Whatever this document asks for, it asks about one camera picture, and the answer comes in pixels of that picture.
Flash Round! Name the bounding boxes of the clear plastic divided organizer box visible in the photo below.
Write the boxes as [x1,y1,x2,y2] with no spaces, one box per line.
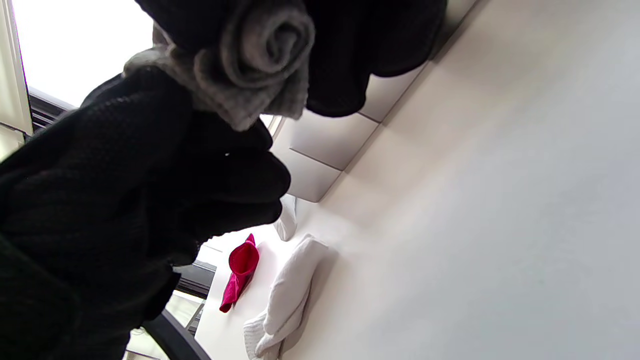
[270,0,481,203]

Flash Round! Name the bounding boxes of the grey sock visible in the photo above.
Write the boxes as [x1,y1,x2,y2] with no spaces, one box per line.
[122,0,317,132]
[222,7,316,91]

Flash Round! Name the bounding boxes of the white sock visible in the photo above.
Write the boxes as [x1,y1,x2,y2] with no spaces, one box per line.
[274,194,299,242]
[243,235,330,360]

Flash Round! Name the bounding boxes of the person's left hand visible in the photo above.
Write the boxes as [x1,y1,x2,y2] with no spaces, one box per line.
[0,67,292,360]

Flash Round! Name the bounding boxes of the red sock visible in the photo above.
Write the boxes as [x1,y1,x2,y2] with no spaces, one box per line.
[219,233,260,314]

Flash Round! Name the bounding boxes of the person's right hand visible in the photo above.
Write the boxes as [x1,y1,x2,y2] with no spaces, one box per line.
[135,0,448,118]

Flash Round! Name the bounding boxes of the grey curved strap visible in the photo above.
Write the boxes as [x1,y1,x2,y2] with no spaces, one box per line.
[142,310,212,360]

